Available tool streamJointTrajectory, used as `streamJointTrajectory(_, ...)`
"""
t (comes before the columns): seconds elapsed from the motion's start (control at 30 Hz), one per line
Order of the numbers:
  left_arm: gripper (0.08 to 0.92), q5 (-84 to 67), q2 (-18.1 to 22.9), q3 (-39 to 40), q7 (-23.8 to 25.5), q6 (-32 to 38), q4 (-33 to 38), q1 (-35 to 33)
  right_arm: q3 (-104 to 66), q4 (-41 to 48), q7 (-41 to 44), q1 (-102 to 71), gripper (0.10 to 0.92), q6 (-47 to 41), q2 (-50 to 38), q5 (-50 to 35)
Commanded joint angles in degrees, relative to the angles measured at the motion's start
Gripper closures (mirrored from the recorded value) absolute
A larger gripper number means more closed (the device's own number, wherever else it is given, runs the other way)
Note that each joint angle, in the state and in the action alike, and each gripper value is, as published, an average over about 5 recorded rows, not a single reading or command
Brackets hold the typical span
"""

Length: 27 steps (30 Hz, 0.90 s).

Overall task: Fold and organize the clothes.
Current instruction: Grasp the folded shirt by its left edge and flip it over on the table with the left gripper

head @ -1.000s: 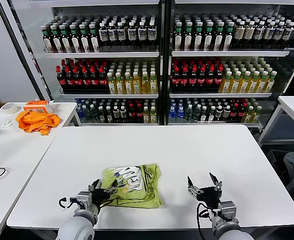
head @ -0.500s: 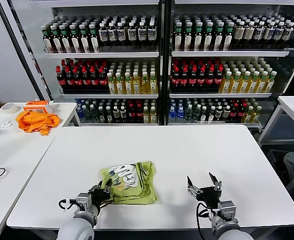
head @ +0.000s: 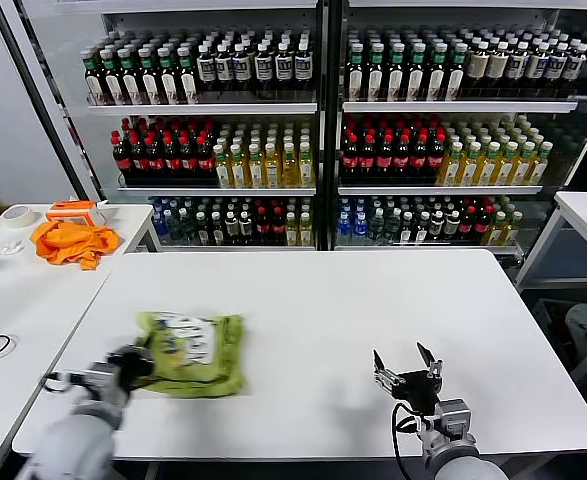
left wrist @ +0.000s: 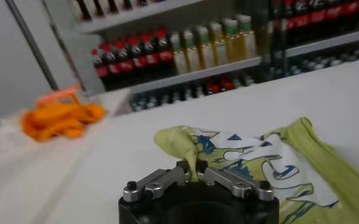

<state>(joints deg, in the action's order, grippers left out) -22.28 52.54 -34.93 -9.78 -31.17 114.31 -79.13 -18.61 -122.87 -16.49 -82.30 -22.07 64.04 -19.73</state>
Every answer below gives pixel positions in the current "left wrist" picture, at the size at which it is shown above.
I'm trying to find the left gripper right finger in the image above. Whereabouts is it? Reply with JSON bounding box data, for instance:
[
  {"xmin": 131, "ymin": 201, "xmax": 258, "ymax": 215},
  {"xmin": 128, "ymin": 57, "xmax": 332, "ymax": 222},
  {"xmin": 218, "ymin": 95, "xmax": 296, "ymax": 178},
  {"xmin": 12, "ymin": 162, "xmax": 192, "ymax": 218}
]
[{"xmin": 196, "ymin": 160, "xmax": 275, "ymax": 202}]

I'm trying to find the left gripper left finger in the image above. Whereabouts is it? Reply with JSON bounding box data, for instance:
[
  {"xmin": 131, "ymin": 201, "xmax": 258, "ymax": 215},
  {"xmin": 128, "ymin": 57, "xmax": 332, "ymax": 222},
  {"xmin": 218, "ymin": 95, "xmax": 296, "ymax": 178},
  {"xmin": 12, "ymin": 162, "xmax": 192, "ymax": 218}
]
[{"xmin": 123, "ymin": 159, "xmax": 193, "ymax": 203}]

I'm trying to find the yellow-green t-shirt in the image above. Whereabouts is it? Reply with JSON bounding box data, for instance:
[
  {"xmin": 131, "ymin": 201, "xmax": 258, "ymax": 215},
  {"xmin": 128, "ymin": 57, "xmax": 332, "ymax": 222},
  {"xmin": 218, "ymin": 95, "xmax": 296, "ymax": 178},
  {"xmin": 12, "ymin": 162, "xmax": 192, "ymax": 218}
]
[{"xmin": 154, "ymin": 117, "xmax": 359, "ymax": 224}]

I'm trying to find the crumpled orange cloth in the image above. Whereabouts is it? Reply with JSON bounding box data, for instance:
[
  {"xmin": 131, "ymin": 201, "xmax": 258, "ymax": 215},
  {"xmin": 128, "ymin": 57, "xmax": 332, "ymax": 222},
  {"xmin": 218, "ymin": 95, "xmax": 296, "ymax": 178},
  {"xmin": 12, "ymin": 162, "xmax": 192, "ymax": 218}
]
[{"xmin": 20, "ymin": 102, "xmax": 106, "ymax": 142}]

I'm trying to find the white metal shelf board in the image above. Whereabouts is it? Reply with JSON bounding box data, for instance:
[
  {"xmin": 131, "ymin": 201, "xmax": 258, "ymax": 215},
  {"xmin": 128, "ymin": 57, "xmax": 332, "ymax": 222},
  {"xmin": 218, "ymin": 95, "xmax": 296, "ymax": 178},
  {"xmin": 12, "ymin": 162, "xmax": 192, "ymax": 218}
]
[
  {"xmin": 285, "ymin": 27, "xmax": 359, "ymax": 58},
  {"xmin": 127, "ymin": 56, "xmax": 262, "ymax": 95},
  {"xmin": 75, "ymin": 0, "xmax": 204, "ymax": 34}
]

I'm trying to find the yellow drink bottle white cap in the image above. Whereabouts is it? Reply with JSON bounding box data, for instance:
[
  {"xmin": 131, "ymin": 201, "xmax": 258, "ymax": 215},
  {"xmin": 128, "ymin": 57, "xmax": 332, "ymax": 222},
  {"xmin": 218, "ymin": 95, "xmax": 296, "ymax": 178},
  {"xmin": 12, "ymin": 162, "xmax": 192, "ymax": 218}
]
[
  {"xmin": 196, "ymin": 26, "xmax": 215, "ymax": 69},
  {"xmin": 235, "ymin": 14, "xmax": 257, "ymax": 60},
  {"xmin": 208, "ymin": 21, "xmax": 229, "ymax": 66},
  {"xmin": 182, "ymin": 29, "xmax": 201, "ymax": 72},
  {"xmin": 169, "ymin": 32, "xmax": 188, "ymax": 75},
  {"xmin": 221, "ymin": 18, "xmax": 243, "ymax": 63}
]

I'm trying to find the orange and white box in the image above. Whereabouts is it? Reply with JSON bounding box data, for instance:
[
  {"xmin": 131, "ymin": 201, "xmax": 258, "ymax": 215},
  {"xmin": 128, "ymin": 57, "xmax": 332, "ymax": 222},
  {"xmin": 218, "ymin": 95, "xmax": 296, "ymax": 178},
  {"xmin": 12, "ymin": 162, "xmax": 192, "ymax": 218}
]
[{"xmin": 35, "ymin": 85, "xmax": 82, "ymax": 107}]

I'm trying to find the glass door drinks cabinet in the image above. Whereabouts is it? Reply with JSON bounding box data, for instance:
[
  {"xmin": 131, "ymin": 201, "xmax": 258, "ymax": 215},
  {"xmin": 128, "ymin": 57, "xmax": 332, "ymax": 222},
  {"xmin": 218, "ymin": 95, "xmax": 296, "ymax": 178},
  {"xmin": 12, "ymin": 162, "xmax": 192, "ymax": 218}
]
[
  {"xmin": 41, "ymin": 0, "xmax": 277, "ymax": 113},
  {"xmin": 258, "ymin": 0, "xmax": 359, "ymax": 77}
]

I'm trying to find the white side table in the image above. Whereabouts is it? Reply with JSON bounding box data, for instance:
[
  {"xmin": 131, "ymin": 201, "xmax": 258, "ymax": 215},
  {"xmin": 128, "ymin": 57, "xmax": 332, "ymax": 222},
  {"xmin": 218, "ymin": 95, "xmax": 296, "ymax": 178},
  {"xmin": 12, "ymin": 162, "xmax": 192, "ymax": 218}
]
[{"xmin": 0, "ymin": 88, "xmax": 131, "ymax": 224}]

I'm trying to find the black metal bar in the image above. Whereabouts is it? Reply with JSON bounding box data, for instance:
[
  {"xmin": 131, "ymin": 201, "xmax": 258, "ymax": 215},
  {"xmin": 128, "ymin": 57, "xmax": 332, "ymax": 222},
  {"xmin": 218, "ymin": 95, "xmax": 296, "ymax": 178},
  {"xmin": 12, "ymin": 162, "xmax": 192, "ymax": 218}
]
[{"xmin": 5, "ymin": 0, "xmax": 60, "ymax": 91}]

